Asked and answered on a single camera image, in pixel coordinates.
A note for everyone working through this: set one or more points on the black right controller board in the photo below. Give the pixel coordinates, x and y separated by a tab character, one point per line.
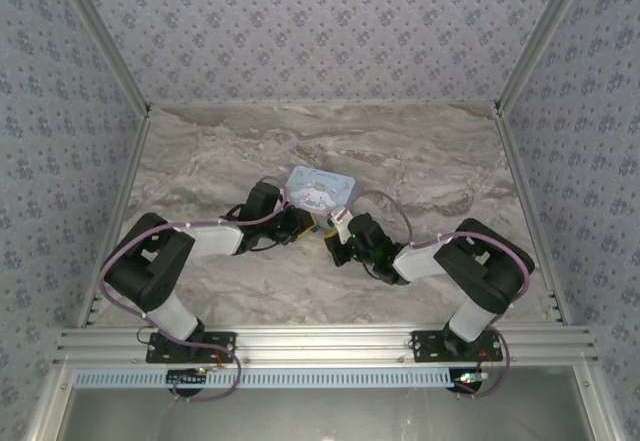
470	380

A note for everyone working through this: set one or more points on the blue cartoon dog tin box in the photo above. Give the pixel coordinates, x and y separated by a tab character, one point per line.
320	188

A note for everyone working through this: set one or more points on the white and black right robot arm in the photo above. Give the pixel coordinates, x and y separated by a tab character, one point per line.
480	261

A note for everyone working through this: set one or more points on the black left controller board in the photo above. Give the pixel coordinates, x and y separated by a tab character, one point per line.
187	378

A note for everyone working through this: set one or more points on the aluminium side frame rail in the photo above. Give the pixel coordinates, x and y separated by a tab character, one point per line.
127	181
520	176

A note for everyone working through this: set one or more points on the black controller board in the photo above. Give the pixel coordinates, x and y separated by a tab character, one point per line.
470	380
187	378

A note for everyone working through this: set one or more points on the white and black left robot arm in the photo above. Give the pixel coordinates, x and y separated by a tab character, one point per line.
210	238

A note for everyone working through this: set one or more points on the grey metal panel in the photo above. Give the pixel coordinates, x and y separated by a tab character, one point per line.
320	416

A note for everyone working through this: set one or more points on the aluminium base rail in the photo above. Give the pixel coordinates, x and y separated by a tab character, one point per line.
320	343

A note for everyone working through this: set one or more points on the aluminium upright frame post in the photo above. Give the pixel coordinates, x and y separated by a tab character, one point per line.
107	46
545	36

